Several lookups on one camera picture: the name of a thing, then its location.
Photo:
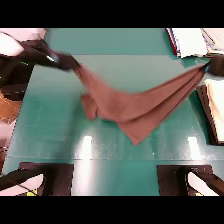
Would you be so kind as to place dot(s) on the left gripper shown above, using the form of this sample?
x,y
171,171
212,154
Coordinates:
x,y
65,61

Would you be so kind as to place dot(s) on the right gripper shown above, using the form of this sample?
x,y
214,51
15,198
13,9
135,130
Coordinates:
x,y
216,66

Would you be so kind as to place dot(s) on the brown shirt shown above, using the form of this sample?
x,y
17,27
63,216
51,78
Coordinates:
x,y
140,106

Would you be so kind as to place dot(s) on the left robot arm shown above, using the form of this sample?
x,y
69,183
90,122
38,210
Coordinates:
x,y
23,53

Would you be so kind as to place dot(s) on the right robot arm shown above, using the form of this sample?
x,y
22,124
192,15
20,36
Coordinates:
x,y
173,180

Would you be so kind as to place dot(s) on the cream garment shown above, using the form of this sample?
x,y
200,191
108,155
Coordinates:
x,y
216,106

